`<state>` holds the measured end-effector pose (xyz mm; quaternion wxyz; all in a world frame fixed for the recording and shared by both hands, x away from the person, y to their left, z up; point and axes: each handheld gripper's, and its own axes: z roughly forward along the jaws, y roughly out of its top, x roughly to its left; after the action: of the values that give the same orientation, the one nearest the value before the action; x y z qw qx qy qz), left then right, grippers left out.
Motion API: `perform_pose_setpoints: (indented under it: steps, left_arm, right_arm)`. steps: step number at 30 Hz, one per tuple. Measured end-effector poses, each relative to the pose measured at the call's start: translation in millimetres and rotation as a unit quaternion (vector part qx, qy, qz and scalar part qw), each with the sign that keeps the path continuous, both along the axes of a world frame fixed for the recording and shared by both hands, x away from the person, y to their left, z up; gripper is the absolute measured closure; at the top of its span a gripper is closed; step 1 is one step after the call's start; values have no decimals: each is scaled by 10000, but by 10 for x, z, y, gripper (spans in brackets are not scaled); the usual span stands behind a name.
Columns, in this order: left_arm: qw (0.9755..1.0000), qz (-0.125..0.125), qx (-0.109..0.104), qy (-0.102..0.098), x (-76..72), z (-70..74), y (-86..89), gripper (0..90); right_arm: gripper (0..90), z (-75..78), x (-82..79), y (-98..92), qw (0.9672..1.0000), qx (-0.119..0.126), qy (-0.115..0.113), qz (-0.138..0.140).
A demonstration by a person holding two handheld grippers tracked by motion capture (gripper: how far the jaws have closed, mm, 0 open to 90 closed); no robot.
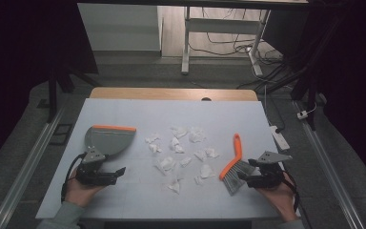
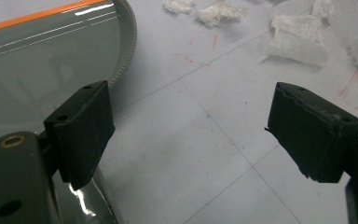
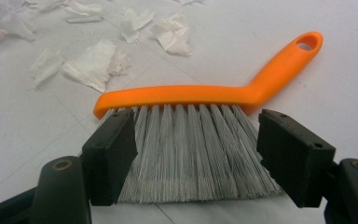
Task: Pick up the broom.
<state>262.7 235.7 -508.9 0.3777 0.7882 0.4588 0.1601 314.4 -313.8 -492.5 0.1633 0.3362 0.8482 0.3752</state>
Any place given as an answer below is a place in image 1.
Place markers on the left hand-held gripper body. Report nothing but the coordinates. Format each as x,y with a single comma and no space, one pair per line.
92,175

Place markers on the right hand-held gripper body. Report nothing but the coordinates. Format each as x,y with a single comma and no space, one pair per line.
267,176

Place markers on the grey dustpan with orange edge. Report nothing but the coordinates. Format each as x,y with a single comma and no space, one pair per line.
111,140

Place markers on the orange brush with grey bristles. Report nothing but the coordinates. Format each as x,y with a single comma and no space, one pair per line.
237,149

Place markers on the pile of white paper scraps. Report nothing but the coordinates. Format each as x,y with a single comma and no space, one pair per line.
175,144

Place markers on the person's left hand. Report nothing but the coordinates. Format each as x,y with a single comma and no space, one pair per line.
80,193

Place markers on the person's right hand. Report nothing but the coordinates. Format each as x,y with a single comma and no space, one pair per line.
283,200

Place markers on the white power strip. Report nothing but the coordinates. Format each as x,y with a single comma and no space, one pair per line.
279,138

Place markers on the small white adapter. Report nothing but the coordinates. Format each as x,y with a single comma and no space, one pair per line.
302,114

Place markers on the black stand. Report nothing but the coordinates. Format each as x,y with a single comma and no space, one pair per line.
52,95
311,95

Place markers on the wooden table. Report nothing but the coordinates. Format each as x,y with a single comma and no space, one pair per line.
171,94

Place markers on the white cabinet panel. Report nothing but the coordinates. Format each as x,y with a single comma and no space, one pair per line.
120,28

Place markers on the black rectangular floor frame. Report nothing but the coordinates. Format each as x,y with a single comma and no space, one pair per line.
54,135

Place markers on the aluminium rail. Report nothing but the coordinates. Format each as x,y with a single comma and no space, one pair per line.
28,165
330,171

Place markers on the white desk frame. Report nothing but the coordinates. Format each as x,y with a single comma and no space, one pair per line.
219,26

